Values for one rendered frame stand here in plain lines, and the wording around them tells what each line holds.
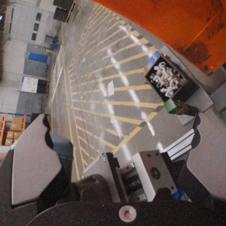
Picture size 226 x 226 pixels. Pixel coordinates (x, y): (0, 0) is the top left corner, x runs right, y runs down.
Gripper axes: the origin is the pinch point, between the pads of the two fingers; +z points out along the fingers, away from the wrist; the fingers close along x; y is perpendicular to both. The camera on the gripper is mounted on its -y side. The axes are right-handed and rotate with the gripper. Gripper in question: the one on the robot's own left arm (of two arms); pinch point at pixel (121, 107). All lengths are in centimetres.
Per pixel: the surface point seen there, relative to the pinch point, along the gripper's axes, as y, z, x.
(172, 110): 14.8, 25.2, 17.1
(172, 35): -6.9, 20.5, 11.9
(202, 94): 14, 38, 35
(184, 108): 14.9, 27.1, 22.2
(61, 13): -158, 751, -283
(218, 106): 28, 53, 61
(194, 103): 19, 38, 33
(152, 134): 77, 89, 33
